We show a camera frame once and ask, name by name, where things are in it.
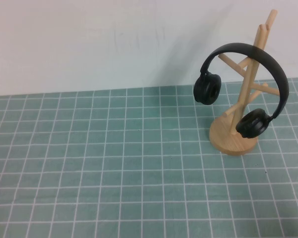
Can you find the black over-ear headphones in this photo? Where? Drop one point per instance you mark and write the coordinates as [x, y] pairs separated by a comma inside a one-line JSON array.
[[207, 88]]

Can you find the wooden tree headphone stand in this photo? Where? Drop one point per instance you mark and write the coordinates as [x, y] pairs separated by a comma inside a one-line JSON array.
[[227, 143]]

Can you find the teal grid-pattern tablecloth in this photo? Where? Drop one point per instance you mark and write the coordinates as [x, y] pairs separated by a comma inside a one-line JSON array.
[[64, 173]]

